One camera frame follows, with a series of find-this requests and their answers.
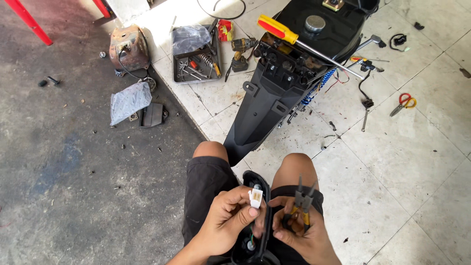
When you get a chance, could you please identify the person's right hand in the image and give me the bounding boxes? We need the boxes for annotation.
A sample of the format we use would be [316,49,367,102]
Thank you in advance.
[269,196,343,265]

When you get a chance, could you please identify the person's left hand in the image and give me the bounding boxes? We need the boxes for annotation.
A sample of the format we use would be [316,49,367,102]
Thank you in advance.
[200,186,267,258]

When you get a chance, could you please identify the white plastic wire connector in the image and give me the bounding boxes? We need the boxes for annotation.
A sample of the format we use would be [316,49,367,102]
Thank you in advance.
[248,188,264,209]

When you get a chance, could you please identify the yellow handled pliers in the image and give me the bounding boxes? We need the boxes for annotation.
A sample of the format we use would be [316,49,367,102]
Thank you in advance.
[281,175,318,235]

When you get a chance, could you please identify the person's black shorts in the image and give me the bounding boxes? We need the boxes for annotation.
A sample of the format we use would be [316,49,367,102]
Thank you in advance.
[181,156,325,265]

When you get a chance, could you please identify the black tail light housing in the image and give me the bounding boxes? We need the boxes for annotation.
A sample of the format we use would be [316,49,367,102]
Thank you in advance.
[230,170,274,265]

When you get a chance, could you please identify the person's left leg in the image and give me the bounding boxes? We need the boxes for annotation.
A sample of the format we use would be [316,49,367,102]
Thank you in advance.
[192,141,229,164]

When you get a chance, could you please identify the person's leg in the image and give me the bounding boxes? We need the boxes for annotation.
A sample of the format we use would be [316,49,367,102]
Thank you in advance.
[272,153,319,191]
[192,141,229,164]

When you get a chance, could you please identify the person's right leg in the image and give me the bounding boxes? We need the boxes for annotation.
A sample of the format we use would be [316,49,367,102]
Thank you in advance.
[272,153,319,191]

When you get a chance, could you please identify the black plastic cover plate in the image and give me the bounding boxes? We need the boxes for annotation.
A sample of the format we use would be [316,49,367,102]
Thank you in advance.
[139,103,169,129]

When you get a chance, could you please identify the black motorcycle rear body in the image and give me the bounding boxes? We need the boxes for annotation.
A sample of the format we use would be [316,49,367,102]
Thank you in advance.
[222,0,380,167]

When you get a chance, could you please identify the clear crumpled plastic bag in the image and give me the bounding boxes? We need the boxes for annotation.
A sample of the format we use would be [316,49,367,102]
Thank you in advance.
[110,81,153,127]

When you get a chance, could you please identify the grey metal tool tray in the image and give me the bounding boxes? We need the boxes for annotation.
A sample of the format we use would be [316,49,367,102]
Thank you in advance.
[171,24,223,85]

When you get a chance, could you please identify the round metal gear part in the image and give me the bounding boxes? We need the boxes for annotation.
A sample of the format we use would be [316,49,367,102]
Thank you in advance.
[138,76,157,93]

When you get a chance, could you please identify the blue coil shock absorber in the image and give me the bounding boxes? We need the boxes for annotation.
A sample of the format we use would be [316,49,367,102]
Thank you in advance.
[301,67,338,107]

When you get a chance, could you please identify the dark crumpled plastic bag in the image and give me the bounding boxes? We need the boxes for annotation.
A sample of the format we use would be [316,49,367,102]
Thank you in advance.
[171,24,212,56]

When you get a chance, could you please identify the red snack packet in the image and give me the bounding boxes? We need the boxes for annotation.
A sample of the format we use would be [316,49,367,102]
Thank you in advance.
[217,19,235,42]

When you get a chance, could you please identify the rusty metal fuel tank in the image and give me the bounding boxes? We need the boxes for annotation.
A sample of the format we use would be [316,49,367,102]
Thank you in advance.
[109,25,151,73]

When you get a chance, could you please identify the silver metal lever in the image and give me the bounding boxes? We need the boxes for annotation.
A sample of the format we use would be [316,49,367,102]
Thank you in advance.
[355,35,387,52]

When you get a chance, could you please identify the black bolt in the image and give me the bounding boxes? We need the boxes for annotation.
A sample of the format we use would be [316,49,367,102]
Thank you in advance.
[38,76,61,88]

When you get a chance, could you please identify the brass metal fitting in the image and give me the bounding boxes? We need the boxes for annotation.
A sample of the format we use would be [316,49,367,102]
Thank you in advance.
[322,0,345,12]

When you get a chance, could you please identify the black wire harness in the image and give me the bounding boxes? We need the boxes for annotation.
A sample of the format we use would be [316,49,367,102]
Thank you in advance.
[358,61,385,109]

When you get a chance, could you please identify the red yellow handled scissors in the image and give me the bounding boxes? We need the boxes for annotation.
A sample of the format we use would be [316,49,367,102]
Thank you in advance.
[389,92,417,118]

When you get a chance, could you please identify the yellow black cordless drill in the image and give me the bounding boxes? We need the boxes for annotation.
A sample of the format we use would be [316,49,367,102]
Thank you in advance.
[230,37,258,73]

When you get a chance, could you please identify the small orange handled screwdriver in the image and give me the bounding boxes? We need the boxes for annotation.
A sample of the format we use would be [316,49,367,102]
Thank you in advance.
[349,56,390,63]

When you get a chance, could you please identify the yellow red handled screwdriver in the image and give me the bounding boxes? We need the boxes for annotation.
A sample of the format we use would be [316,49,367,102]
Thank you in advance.
[256,14,366,81]

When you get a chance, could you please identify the black cable loop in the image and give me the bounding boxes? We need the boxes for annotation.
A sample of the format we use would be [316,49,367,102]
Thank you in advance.
[196,0,247,21]

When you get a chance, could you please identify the red metal frame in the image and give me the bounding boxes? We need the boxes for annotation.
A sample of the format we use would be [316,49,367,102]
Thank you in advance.
[4,0,112,47]

